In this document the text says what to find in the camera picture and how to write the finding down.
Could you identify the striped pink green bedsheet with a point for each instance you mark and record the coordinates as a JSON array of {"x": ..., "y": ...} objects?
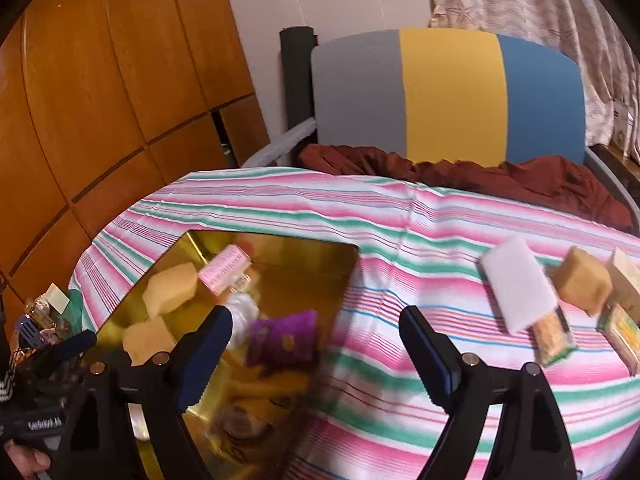
[{"x": 417, "y": 245}]

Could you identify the yellow green cracker packet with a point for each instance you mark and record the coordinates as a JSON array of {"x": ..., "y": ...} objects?
[{"x": 622, "y": 333}]

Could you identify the pink patterned curtain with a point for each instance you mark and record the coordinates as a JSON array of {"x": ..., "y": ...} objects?
[{"x": 582, "y": 30}]

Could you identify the purple snack wrapper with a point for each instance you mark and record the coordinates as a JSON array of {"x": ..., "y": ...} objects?
[{"x": 283, "y": 342}]

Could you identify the yellow sponge front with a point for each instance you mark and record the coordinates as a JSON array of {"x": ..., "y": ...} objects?
[{"x": 583, "y": 281}]

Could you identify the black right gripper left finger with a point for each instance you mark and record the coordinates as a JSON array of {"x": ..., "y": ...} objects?
[{"x": 171, "y": 383}]

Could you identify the grey yellow blue chair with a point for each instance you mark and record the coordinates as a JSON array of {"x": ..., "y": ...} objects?
[{"x": 432, "y": 94}]

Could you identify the cream cardboard box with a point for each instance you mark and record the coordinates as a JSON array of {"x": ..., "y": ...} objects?
[{"x": 624, "y": 276}]

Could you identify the clear plastic bag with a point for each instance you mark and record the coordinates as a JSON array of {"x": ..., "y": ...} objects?
[{"x": 244, "y": 312}]

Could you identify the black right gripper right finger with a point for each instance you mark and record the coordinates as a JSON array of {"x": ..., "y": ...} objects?
[{"x": 462, "y": 385}]

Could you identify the person left hand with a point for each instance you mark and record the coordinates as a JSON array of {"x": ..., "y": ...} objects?
[{"x": 29, "y": 461}]

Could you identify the dark red cloth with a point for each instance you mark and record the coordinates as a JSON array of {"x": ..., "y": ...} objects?
[{"x": 550, "y": 181}]

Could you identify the white foam block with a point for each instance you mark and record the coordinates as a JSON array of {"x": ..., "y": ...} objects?
[{"x": 522, "y": 291}]

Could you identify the yellow sponge back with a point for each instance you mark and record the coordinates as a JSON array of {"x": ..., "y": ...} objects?
[{"x": 142, "y": 340}]

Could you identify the gold metal tin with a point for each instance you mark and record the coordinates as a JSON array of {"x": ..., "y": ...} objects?
[{"x": 284, "y": 294}]

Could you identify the yellow sponge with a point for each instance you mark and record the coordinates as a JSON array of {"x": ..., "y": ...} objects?
[
  {"x": 142, "y": 340},
  {"x": 170, "y": 289},
  {"x": 583, "y": 281}
]

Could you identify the wooden wardrobe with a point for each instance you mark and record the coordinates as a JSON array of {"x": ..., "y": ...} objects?
[{"x": 102, "y": 103}]

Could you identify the black post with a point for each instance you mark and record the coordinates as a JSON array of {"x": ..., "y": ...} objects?
[{"x": 297, "y": 43}]

